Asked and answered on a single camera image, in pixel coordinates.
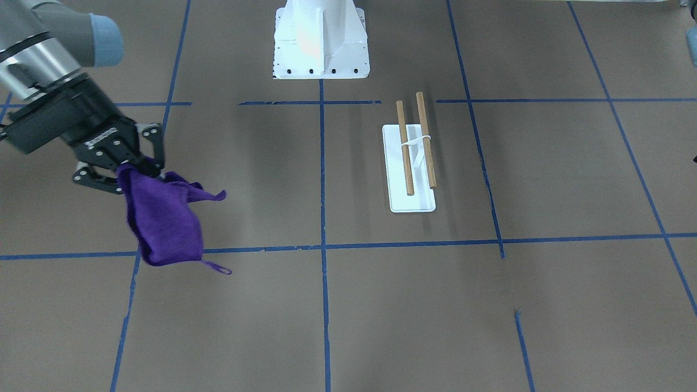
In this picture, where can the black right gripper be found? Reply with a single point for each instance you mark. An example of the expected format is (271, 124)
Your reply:
(90, 121)

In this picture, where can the purple towel with loop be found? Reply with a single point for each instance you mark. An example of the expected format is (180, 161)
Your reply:
(159, 216)

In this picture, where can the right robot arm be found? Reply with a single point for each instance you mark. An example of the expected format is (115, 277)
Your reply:
(46, 47)

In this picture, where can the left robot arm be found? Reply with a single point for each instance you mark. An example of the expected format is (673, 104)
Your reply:
(691, 42)

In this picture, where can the shorter wooden rack rod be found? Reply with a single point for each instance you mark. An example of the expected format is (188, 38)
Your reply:
(405, 149)

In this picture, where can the longer wooden rack rod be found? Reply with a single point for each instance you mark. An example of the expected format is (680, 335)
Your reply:
(427, 147)

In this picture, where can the white towel rack base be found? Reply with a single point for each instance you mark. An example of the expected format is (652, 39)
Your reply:
(423, 199)

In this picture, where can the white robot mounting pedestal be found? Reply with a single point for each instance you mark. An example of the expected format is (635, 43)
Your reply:
(320, 40)

